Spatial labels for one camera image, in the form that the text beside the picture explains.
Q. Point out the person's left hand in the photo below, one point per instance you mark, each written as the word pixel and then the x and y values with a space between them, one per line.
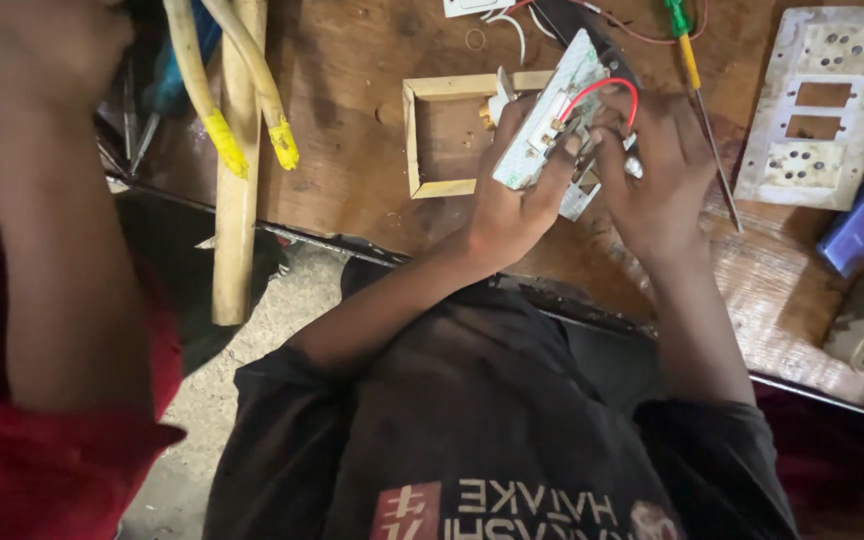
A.
pixel 511 210

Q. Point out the person's right hand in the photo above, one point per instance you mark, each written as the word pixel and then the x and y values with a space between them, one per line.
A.
pixel 664 187

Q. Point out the white electrical switch plate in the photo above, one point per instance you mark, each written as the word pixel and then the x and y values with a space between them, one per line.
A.
pixel 574 75

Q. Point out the dirty white socket cover plate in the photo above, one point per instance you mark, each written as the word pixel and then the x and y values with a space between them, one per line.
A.
pixel 769 172

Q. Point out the black flat tool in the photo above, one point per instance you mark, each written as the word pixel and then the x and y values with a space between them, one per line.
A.
pixel 563 19

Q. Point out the white plastic part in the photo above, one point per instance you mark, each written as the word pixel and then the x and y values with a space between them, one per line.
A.
pixel 477 6

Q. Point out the person's black printed shirt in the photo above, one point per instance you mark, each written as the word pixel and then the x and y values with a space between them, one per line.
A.
pixel 477 420

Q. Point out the pale wooden stick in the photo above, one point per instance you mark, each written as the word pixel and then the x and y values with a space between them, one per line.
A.
pixel 235 240

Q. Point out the white switch part brass terminal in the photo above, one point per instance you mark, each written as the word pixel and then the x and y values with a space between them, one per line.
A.
pixel 503 94

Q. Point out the wooden rectangular frame box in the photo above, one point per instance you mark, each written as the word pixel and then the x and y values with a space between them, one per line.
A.
pixel 411 135

